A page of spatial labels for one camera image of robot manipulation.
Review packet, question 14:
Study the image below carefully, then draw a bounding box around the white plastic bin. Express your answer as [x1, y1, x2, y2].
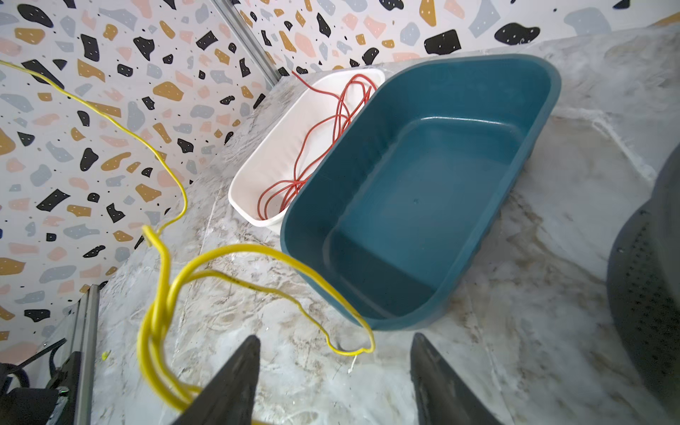
[228, 68, 386, 234]

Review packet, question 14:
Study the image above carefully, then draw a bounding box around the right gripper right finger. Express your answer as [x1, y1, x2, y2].
[410, 332, 500, 425]

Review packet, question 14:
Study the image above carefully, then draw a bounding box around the left aluminium corner post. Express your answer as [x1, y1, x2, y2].
[212, 0, 281, 87]

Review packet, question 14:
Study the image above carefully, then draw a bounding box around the yellow cable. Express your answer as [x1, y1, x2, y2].
[0, 59, 376, 425]

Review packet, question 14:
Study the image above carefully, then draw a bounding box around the red cable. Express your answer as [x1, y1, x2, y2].
[257, 71, 379, 221]

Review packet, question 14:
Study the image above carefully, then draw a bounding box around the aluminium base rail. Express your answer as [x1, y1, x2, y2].
[28, 285, 100, 424]

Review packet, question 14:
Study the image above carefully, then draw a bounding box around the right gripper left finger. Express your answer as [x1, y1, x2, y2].
[174, 335, 260, 425]

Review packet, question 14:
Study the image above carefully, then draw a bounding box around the teal plastic bin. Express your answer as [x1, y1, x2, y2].
[280, 54, 561, 331]

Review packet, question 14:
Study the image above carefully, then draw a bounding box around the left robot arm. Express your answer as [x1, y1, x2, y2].
[1, 338, 81, 425]

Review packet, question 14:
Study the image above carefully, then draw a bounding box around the grey cable spool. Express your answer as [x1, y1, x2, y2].
[607, 150, 679, 423]

